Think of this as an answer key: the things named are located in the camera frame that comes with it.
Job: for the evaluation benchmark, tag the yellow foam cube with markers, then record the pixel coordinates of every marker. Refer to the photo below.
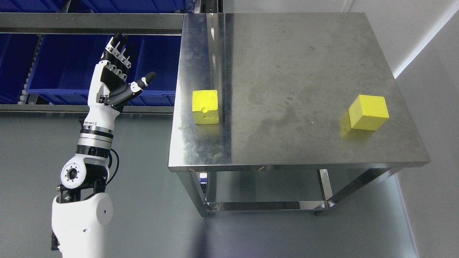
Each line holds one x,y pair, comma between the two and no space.
368,112

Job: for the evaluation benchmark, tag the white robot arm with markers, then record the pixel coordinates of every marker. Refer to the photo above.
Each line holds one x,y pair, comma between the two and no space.
82,210

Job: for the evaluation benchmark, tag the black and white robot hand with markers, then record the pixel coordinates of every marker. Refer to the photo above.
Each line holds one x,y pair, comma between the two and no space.
110,90

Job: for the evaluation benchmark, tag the stainless steel table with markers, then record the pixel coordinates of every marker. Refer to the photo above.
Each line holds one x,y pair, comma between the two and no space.
285,83

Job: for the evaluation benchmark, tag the blue plastic bin upper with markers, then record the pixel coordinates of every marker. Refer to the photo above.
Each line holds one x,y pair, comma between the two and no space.
135,6

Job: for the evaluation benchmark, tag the yellow foam block with notch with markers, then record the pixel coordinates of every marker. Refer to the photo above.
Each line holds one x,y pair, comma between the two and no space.
205,107

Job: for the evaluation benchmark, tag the metal shelf rack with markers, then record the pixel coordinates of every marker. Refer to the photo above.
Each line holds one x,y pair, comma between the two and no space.
97,23

